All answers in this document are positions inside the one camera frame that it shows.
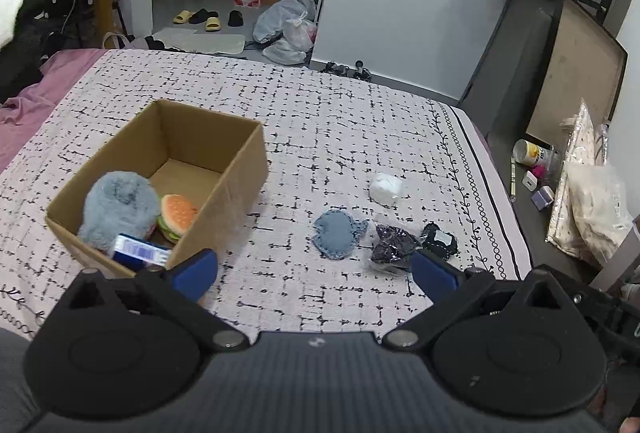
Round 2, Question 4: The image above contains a black knitted pouch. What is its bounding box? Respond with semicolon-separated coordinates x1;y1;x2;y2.
420;222;459;261

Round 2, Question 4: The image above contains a blue tissue pack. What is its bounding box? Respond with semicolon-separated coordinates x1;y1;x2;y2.
110;234;170;271

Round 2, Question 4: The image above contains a dark sequin pouch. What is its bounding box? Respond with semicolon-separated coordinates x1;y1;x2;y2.
371;224;421;271

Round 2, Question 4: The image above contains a plush hamburger toy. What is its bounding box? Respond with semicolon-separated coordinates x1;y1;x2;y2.
157;195;198;243

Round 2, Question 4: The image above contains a fluffy light blue plush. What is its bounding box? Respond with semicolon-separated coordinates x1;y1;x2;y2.
77;171;160;252

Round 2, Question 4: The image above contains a white soft bundle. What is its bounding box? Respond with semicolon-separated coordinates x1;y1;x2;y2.
369;173;404;208

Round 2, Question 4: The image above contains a blue denim pouch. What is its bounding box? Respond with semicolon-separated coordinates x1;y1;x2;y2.
311;210;369;260

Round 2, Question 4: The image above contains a floral plastic bag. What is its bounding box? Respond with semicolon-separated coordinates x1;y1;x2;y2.
546;102;634;268

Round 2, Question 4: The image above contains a small purple box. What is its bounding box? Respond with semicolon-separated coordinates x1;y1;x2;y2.
530;186;554;212

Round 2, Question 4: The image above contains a brown cardboard box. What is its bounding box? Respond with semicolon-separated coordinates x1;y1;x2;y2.
46;100;268;277

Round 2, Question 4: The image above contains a small white cube box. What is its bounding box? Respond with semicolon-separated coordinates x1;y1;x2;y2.
522;170;538;193

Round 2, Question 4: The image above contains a white black patterned bedspread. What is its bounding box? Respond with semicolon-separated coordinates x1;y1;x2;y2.
1;50;532;338

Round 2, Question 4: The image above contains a pink round object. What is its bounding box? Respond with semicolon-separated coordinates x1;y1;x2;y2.
532;164;547;181

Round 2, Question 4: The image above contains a yellow white can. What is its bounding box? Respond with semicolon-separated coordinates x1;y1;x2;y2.
512;140;552;168

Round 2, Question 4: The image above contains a pink bed sheet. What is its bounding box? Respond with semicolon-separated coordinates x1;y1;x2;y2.
0;49;105;170

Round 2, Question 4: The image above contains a white floor mat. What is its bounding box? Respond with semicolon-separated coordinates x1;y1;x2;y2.
153;27;246;55

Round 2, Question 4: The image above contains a brown framed board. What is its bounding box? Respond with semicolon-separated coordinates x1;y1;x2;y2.
526;0;628;148

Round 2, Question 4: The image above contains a yellow slipper right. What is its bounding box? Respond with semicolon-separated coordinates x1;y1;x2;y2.
205;16;221;32

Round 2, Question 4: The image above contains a yellow slipper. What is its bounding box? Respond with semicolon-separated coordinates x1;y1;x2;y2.
205;16;221;32
172;10;193;25

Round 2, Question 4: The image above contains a yellow slipper left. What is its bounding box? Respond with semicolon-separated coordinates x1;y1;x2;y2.
172;10;193;25

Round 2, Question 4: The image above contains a black single slipper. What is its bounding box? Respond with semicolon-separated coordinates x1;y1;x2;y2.
228;10;244;28

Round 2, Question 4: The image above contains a black clothes pile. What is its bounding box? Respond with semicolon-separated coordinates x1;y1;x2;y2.
1;0;67;103

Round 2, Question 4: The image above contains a grey plastic bag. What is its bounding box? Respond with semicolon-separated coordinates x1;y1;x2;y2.
253;0;318;66

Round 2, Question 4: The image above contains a white fluffy garment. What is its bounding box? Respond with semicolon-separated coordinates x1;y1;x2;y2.
0;0;24;49

